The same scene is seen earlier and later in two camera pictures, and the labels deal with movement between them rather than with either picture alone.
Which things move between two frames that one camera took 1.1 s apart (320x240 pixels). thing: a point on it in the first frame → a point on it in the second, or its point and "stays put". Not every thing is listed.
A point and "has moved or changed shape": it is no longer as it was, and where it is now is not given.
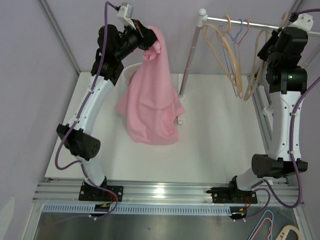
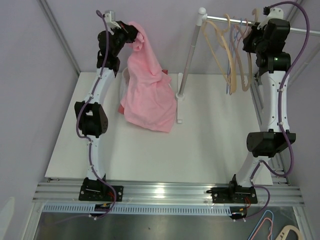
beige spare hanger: x=285 y=231 stays put
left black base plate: x=90 y=193 stays put
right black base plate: x=232 y=195 stays put
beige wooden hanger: x=260 y=59 has moved or changed shape
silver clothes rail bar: x=257 y=25 stays put
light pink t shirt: x=150 y=101 has moved or changed shape
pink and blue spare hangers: x=258 y=223 stays put
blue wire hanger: x=221 y=28 → x=231 y=54
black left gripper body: x=139 y=39 → x=121 y=36
